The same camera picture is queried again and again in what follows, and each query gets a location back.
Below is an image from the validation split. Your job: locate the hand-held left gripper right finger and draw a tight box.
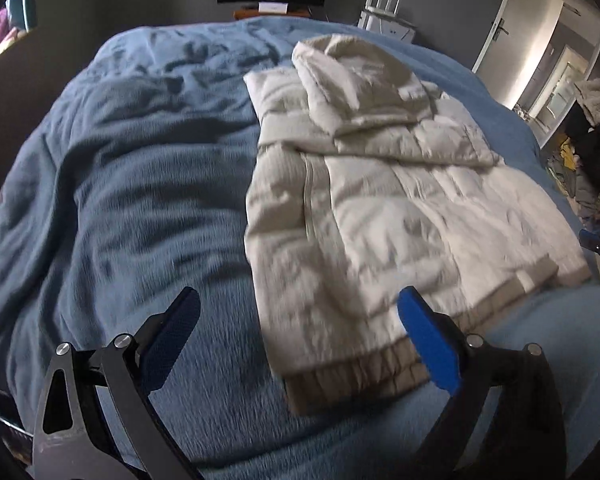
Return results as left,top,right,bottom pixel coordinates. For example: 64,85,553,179
397,286,566,480

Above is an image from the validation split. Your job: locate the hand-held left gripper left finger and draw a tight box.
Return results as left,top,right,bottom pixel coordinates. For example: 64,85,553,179
30,287,203,480

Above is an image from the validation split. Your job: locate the cream hooded puffer jacket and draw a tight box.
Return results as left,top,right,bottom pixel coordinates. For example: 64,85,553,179
243,34,593,416

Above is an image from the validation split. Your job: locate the pile of clothes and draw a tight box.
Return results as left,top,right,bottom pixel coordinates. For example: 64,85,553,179
545,77,600,221

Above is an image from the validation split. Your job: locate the blue fleece blanket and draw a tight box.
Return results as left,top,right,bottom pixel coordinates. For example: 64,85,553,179
0,15,600,480

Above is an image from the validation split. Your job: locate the white door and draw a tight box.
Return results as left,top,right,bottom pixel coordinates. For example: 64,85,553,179
472,0,563,106

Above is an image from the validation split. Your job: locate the white cabinet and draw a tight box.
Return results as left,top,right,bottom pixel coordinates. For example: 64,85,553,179
358,10,417,42

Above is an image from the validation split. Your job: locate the white router with antennas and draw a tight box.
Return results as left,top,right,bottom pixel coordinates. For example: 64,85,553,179
362,0,415,23

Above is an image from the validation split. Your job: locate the wooden desk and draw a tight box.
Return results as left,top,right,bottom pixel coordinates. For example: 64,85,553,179
233,4,312,21

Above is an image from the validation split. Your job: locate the teal curtain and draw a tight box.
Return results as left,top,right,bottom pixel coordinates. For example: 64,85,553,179
7,0,38,31

